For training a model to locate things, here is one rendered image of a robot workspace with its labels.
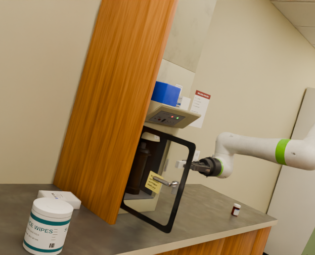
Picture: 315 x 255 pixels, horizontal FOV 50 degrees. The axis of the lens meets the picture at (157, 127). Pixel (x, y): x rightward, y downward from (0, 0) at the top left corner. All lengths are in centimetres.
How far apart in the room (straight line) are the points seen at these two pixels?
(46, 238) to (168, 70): 93
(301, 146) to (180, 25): 77
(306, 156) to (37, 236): 103
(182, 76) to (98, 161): 60
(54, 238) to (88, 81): 86
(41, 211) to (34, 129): 70
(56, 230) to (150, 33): 88
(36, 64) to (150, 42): 56
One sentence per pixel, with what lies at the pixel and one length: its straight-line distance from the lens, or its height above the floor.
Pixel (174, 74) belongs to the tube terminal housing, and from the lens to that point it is 167.
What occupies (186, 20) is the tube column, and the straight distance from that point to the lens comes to 169.
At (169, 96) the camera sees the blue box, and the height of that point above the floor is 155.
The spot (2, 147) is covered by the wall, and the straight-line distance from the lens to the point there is 173.
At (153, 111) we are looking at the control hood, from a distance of 150.
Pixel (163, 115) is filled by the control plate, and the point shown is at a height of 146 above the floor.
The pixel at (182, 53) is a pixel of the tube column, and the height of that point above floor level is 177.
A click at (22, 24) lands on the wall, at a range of 166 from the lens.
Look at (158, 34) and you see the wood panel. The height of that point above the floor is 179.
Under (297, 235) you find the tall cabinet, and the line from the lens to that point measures 448.
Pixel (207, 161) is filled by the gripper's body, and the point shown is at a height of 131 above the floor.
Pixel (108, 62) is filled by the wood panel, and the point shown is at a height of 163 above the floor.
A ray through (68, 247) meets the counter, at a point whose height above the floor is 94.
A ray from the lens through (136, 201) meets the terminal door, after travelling 155.
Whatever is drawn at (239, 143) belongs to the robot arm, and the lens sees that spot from 164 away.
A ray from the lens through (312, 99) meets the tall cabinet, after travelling 447.
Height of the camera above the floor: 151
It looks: 4 degrees down
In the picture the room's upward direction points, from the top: 16 degrees clockwise
